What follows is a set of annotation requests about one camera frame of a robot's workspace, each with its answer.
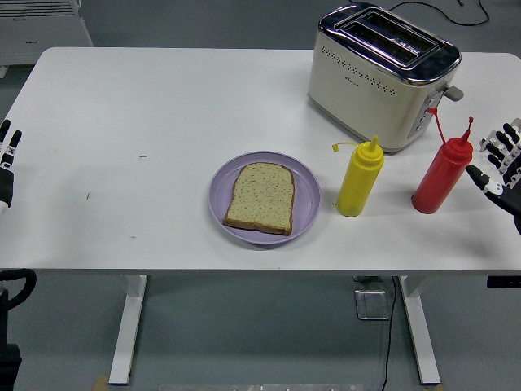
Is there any slice of bread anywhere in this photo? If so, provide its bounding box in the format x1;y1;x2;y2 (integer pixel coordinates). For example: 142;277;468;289
222;161;296;237

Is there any cream and chrome toaster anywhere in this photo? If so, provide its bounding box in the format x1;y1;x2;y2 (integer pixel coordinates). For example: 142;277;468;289
307;2;465;155

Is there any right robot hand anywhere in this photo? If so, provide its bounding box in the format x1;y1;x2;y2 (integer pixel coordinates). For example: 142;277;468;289
466;121;521;235

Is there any white table leg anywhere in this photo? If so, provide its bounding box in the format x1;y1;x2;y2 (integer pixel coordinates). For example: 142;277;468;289
397;275;442;386
107;275;148;387

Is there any white air conditioner unit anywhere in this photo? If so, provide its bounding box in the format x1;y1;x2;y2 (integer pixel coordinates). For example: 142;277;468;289
0;0;94;78

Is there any yellow squeeze bottle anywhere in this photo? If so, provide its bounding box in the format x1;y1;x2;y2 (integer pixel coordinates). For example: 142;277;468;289
332;135;385;217

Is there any black table control panel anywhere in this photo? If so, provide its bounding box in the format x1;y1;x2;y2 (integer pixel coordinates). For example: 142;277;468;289
487;275;521;288

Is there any red squeeze bottle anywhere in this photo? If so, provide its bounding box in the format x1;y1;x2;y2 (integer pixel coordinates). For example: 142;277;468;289
410;107;475;215

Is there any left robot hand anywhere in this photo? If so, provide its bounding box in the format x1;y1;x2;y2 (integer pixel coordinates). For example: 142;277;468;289
0;119;23;217

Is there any black cable on floor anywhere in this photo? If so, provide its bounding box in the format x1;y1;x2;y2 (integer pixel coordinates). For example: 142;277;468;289
388;0;492;26

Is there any purple round plate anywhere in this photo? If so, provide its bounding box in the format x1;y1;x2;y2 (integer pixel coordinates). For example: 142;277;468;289
208;151;322;246

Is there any black cable under table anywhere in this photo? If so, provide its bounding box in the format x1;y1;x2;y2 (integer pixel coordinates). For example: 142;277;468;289
380;276;398;391

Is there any metal floor outlet box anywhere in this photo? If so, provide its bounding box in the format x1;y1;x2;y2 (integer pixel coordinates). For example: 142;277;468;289
353;288;392;322

